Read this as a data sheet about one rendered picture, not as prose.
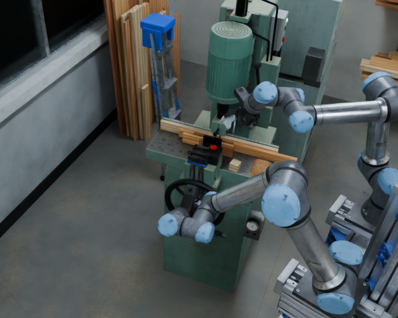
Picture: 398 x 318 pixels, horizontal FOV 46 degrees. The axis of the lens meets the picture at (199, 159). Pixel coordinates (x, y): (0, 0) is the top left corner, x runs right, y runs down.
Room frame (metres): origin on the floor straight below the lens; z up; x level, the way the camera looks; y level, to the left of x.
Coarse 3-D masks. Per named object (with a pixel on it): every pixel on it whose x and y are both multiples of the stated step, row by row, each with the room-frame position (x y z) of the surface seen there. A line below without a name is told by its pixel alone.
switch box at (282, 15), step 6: (282, 12) 2.09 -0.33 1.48; (288, 12) 2.10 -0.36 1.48; (282, 18) 2.02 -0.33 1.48; (270, 24) 2.03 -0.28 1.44; (282, 24) 2.02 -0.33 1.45; (270, 30) 2.03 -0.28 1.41; (276, 30) 2.02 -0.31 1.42; (282, 30) 2.02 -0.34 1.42; (270, 36) 2.03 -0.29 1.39; (276, 36) 2.02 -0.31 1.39; (282, 36) 2.05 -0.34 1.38; (270, 42) 2.03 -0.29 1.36; (276, 42) 2.02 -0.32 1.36; (270, 48) 2.03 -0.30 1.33; (276, 48) 2.02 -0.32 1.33
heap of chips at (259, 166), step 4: (256, 160) 1.69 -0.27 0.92; (260, 160) 1.69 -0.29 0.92; (264, 160) 1.70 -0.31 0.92; (256, 164) 1.66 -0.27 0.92; (260, 164) 1.66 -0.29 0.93; (264, 164) 1.66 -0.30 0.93; (268, 164) 1.67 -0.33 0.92; (252, 168) 1.63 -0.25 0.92; (256, 168) 1.63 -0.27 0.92; (260, 168) 1.63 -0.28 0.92; (264, 168) 1.63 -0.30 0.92; (252, 172) 1.61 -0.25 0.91; (256, 172) 1.61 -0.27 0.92; (260, 172) 1.61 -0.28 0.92
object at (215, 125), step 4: (216, 116) 1.81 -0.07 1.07; (216, 120) 1.78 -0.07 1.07; (212, 124) 1.77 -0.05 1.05; (216, 124) 1.76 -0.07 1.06; (220, 124) 1.75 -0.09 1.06; (224, 124) 1.75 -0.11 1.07; (212, 128) 1.77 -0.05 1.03; (216, 128) 1.76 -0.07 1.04; (220, 128) 1.75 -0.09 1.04; (224, 128) 1.75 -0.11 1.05; (212, 132) 1.76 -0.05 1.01; (220, 132) 1.75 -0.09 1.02; (224, 132) 1.75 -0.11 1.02
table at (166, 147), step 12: (168, 132) 1.88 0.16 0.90; (156, 144) 1.78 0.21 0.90; (168, 144) 1.78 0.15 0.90; (180, 144) 1.79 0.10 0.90; (192, 144) 1.80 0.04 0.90; (156, 156) 1.72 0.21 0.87; (168, 156) 1.70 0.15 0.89; (180, 156) 1.70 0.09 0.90; (228, 156) 1.73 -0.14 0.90; (240, 156) 1.73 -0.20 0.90; (252, 156) 1.74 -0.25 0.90; (228, 168) 1.64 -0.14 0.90; (240, 168) 1.64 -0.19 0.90; (216, 180) 1.58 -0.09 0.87; (228, 180) 1.62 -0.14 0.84; (240, 180) 1.60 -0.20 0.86
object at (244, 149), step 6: (180, 132) 1.85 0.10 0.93; (186, 132) 1.84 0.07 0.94; (192, 132) 1.84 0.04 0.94; (234, 144) 1.77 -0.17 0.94; (240, 144) 1.77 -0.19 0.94; (234, 150) 1.77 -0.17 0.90; (240, 150) 1.76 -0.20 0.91; (246, 150) 1.76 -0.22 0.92; (252, 150) 1.75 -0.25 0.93; (258, 150) 1.74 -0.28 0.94; (264, 150) 1.74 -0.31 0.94; (258, 156) 1.74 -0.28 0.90; (264, 156) 1.73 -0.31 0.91; (270, 156) 1.72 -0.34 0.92; (276, 156) 1.71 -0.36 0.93; (282, 156) 1.71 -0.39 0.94; (288, 156) 1.71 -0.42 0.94
